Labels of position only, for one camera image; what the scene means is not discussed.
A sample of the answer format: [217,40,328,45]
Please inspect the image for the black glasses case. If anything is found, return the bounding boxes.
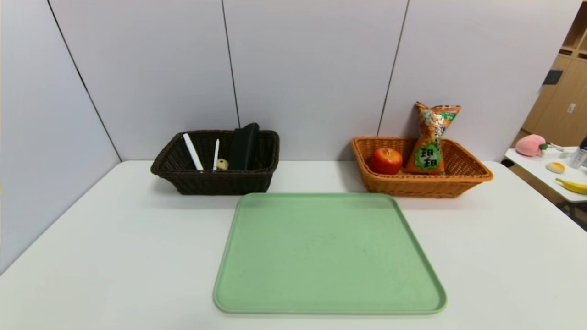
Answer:
[228,122,260,171]

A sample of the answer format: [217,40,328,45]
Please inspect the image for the red apple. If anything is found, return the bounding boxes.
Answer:
[370,147,404,175]

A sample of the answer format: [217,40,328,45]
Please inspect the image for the thick white marker pen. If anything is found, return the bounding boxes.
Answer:
[183,133,204,172]

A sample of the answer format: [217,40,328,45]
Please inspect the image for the orange snack bag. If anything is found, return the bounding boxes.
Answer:
[404,101,462,175]

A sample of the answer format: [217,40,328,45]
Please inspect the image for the dark brown wicker basket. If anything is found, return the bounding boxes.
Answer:
[150,130,281,195]

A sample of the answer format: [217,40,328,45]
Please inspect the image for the orange wicker basket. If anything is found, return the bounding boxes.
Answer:
[352,136,495,198]

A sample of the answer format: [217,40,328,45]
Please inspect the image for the light green plastic tray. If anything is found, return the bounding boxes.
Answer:
[212,192,448,316]

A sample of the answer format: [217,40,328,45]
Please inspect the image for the pink peach toy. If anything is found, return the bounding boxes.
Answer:
[516,134,549,157]

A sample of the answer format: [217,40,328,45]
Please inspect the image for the white side table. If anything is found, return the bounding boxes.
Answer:
[504,147,587,230]

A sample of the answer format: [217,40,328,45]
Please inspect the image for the yellow banana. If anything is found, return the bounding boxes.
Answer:
[555,177,587,195]

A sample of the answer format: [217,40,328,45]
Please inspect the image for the clear bottle blue cap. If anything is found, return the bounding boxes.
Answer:
[570,137,587,169]

